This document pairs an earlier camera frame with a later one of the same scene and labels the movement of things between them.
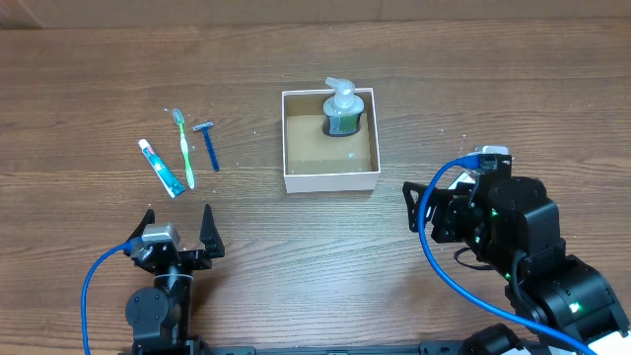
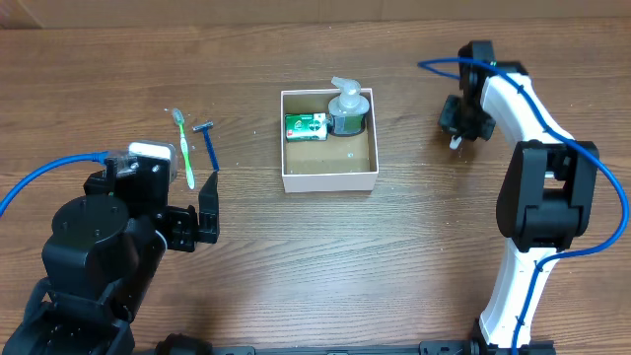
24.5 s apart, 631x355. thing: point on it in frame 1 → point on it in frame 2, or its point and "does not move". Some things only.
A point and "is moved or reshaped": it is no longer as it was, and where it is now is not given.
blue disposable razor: x=204 y=127 does not move
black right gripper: x=450 y=200 → x=450 y=124
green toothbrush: x=178 y=117 does not move
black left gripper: x=212 y=241 → x=185 y=233
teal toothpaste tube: x=170 y=180 is moved or reshaped
